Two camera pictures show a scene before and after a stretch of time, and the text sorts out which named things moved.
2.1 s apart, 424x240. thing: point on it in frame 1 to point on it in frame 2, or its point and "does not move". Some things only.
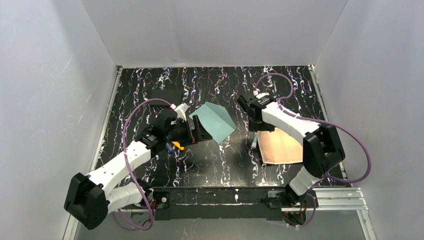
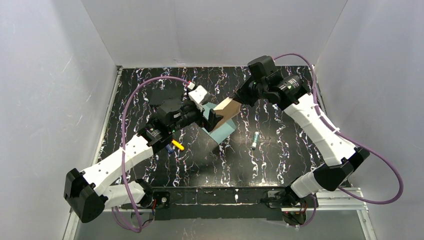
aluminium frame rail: (336, 199) does not move
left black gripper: (192, 131) to (205, 117)
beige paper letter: (278, 147) to (228, 109)
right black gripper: (251, 120) to (241, 96)
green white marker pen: (254, 144) does not move
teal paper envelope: (216, 119) does not move
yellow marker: (178, 145) does not move
